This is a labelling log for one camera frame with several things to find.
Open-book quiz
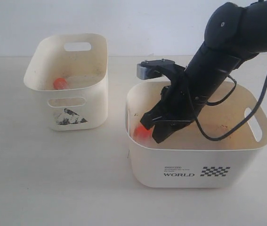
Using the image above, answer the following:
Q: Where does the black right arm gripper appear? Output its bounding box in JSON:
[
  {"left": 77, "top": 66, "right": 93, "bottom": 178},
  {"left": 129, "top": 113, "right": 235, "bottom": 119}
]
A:
[{"left": 140, "top": 73, "right": 192, "bottom": 144}]

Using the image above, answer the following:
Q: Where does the orange-capped clear tube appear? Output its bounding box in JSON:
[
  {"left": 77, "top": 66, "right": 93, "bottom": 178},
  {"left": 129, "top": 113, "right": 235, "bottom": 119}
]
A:
[
  {"left": 133, "top": 124, "right": 153, "bottom": 141},
  {"left": 53, "top": 75, "right": 101, "bottom": 90}
]

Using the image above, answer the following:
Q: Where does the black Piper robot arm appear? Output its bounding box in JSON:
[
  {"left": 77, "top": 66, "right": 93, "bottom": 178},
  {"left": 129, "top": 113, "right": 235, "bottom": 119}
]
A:
[{"left": 137, "top": 0, "right": 267, "bottom": 143}]

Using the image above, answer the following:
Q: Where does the large cream WORLD bin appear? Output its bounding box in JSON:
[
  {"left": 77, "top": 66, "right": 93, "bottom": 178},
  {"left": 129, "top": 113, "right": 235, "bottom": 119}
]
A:
[{"left": 125, "top": 81, "right": 267, "bottom": 188}]

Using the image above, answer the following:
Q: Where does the small cream plastic bin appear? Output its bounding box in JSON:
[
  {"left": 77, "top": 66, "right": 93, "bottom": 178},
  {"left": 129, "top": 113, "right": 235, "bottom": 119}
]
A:
[{"left": 23, "top": 33, "right": 108, "bottom": 131}]

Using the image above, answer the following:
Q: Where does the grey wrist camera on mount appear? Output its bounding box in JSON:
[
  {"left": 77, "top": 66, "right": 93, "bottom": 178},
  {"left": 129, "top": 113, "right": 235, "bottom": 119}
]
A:
[{"left": 137, "top": 58, "right": 186, "bottom": 81}]

